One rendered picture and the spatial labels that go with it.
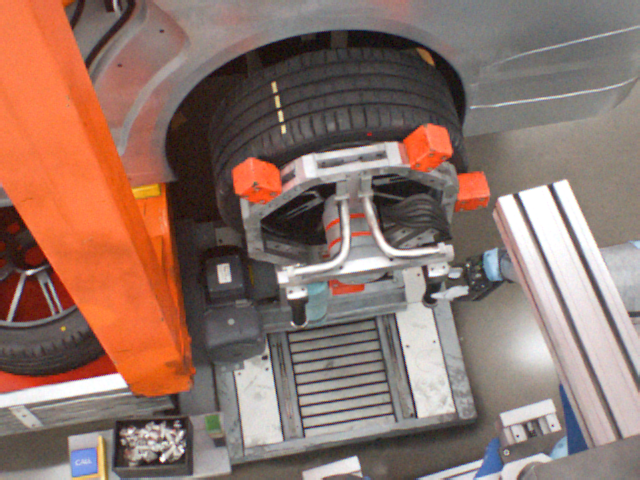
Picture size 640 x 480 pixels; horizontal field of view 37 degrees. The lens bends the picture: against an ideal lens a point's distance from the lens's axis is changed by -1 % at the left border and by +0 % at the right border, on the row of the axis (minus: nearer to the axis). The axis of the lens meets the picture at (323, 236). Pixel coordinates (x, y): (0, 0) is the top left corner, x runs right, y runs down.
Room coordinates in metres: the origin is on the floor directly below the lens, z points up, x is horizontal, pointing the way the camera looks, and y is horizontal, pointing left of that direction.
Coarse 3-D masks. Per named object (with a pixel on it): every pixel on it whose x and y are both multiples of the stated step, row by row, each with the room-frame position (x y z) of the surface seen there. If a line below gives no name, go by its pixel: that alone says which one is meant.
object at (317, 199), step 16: (352, 144) 1.18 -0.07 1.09; (368, 144) 1.19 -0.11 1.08; (288, 160) 1.16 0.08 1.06; (384, 176) 1.22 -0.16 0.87; (400, 176) 1.23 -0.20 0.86; (304, 192) 1.18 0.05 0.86; (320, 192) 1.20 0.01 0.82; (384, 192) 1.22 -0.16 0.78; (400, 192) 1.24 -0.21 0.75; (416, 192) 1.25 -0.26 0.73; (432, 192) 1.22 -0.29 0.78; (288, 208) 1.19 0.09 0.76; (304, 208) 1.18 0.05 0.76; (320, 208) 1.26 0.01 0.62; (272, 224) 1.16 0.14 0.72; (288, 224) 1.18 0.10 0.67; (304, 224) 1.20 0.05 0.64; (320, 224) 1.19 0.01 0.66
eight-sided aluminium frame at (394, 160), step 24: (384, 144) 1.17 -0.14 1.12; (288, 168) 1.12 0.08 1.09; (312, 168) 1.10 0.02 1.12; (336, 168) 1.10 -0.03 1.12; (360, 168) 1.10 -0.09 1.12; (384, 168) 1.11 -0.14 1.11; (408, 168) 1.12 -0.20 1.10; (288, 192) 1.07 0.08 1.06; (456, 192) 1.14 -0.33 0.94; (264, 216) 1.06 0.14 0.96; (264, 240) 1.10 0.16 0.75; (288, 240) 1.13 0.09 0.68; (408, 240) 1.13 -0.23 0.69; (288, 264) 1.07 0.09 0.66
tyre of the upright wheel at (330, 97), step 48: (336, 48) 1.40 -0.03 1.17; (384, 48) 1.42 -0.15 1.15; (240, 96) 1.33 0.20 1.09; (288, 96) 1.28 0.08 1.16; (336, 96) 1.26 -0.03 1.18; (384, 96) 1.27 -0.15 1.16; (432, 96) 1.32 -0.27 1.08; (240, 144) 1.20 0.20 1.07; (288, 144) 1.16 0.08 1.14; (336, 144) 1.18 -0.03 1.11
